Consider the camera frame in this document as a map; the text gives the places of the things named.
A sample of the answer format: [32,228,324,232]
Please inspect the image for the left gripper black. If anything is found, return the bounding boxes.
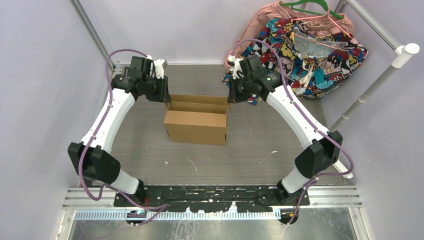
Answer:
[143,74,172,103]

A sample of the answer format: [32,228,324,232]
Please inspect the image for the brown cardboard box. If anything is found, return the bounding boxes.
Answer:
[163,94,232,146]

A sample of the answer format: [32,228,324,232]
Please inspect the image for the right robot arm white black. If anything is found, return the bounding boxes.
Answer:
[227,55,347,206]

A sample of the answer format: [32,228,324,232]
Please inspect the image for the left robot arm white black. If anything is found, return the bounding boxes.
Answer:
[67,56,171,207]

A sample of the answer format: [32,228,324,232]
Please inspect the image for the colourful comic print shorts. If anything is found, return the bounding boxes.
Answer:
[235,18,368,100]

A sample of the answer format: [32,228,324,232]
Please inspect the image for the pink garment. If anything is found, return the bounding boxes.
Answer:
[223,0,355,70]

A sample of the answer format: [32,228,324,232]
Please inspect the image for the green plastic hanger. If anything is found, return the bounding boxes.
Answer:
[279,0,343,20]

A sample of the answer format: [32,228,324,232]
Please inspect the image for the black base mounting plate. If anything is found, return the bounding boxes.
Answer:
[113,185,310,213]

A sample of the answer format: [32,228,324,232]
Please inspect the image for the white grey clothes rack stand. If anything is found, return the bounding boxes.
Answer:
[322,43,424,182]

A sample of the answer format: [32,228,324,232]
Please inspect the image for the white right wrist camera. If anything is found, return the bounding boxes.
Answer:
[227,55,245,79]

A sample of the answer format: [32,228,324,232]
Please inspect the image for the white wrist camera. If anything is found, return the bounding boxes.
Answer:
[146,55,168,79]
[227,55,245,79]

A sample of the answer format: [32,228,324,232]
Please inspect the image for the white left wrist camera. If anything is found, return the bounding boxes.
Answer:
[146,55,168,79]

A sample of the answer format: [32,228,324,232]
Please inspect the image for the aluminium corner post left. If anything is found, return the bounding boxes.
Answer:
[69,0,116,70]

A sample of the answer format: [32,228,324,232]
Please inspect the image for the aluminium corner post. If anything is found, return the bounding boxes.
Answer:
[334,0,403,50]
[69,0,116,70]

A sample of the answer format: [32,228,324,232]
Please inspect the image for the pink wire hanger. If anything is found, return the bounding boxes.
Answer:
[288,10,355,50]

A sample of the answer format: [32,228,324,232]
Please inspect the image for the aluminium corner post right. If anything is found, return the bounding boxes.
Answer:
[334,0,403,50]

